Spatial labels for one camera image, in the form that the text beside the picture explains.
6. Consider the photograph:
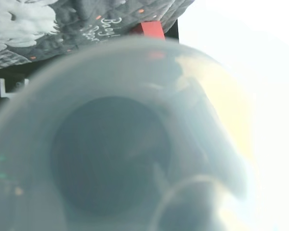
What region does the large translucent plastic syringe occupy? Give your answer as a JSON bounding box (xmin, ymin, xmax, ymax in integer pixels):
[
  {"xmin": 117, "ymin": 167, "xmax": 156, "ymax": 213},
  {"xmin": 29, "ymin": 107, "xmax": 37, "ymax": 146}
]
[{"xmin": 0, "ymin": 36, "xmax": 256, "ymax": 231}]

